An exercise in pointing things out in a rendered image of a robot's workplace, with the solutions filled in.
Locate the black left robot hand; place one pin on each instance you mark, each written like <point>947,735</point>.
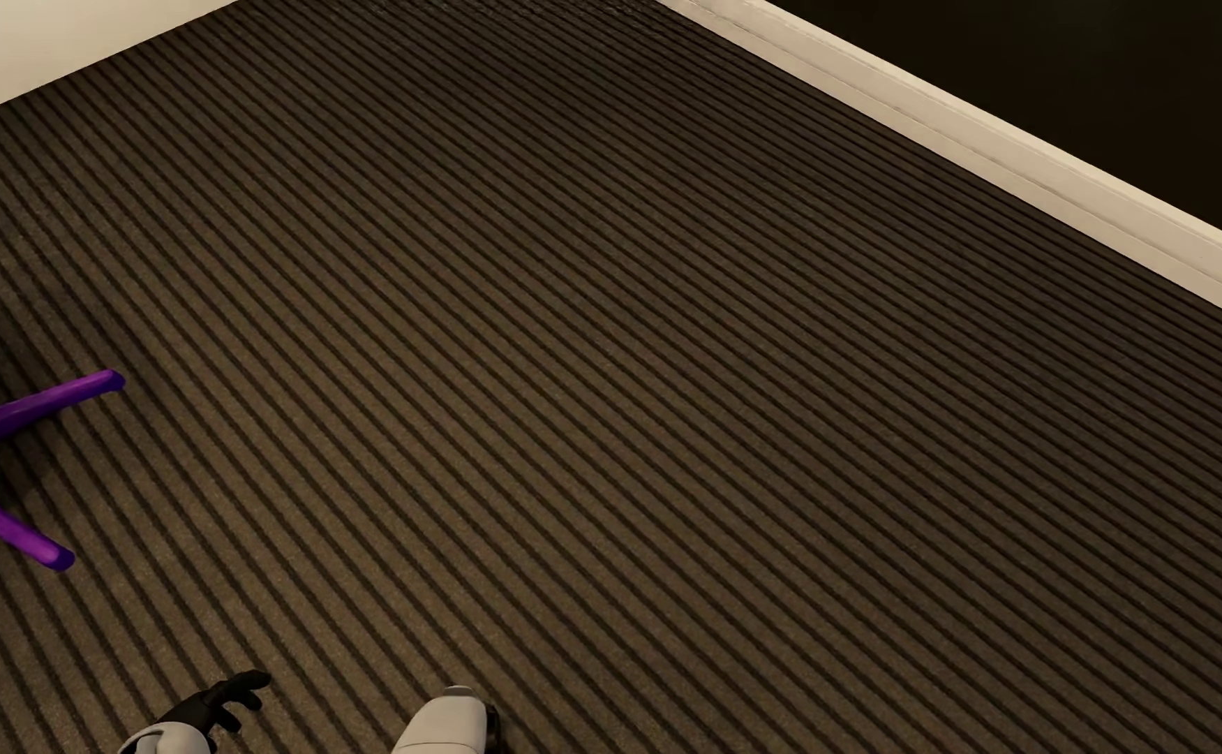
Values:
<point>215,705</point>

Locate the white baseboard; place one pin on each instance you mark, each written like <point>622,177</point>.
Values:
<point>987,141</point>

